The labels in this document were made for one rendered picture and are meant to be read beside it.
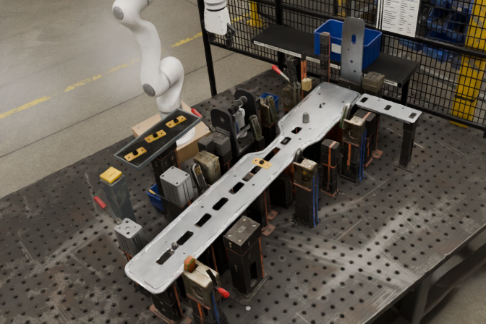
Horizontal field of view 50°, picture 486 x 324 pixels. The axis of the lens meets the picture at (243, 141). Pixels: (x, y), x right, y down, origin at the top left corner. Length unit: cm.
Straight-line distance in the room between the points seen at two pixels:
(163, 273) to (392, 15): 166
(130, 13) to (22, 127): 253
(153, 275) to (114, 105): 283
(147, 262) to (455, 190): 142
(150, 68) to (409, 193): 131
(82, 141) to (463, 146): 275
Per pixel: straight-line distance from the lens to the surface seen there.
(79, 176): 280
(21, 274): 249
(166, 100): 254
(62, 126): 448
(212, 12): 205
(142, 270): 189
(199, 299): 182
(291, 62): 245
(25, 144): 443
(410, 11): 270
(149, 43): 237
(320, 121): 239
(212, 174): 213
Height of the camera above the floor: 246
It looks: 39 degrees down
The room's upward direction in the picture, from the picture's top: 6 degrees counter-clockwise
